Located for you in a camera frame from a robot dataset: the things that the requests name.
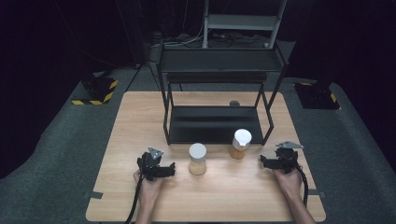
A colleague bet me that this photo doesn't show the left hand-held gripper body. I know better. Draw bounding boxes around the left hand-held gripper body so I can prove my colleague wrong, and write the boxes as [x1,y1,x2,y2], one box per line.
[136,146,164,182]

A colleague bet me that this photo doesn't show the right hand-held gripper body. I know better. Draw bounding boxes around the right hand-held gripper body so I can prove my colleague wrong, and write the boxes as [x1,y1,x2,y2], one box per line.
[273,140,304,175]

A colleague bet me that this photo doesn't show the jar with round white lid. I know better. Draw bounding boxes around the jar with round white lid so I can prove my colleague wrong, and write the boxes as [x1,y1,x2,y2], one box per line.
[188,142,208,176]

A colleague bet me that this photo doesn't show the jar with faceted white lid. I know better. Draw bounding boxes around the jar with faceted white lid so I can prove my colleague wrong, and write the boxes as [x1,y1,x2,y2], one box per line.
[229,128,253,161]

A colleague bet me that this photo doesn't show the black metal two-tier rack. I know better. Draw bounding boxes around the black metal two-tier rack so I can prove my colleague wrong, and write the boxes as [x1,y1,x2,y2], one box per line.
[156,39,290,147]

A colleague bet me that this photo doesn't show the person's left hand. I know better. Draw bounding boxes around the person's left hand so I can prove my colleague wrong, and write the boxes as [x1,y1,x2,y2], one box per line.
[133,169,166,201]

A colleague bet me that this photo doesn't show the person's right hand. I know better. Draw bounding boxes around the person's right hand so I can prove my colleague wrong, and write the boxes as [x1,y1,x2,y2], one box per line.
[273,165,304,201]

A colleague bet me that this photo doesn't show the grey tape strip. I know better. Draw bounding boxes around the grey tape strip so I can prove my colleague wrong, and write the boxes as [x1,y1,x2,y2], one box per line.
[308,189,327,200]
[83,190,105,201]

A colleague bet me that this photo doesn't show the black base with striped edge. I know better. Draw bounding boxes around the black base with striped edge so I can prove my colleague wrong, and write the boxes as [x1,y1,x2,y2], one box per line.
[292,81,342,111]
[70,71,120,106]

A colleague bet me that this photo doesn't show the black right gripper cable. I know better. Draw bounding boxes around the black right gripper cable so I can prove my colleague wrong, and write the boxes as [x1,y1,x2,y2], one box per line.
[293,163,310,208]

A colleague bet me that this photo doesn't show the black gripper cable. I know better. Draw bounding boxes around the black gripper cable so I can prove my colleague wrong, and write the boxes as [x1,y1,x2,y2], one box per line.
[293,163,310,208]
[124,173,148,224]

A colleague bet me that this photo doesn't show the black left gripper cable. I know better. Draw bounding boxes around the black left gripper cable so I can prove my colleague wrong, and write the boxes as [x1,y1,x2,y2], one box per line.
[124,173,148,224]

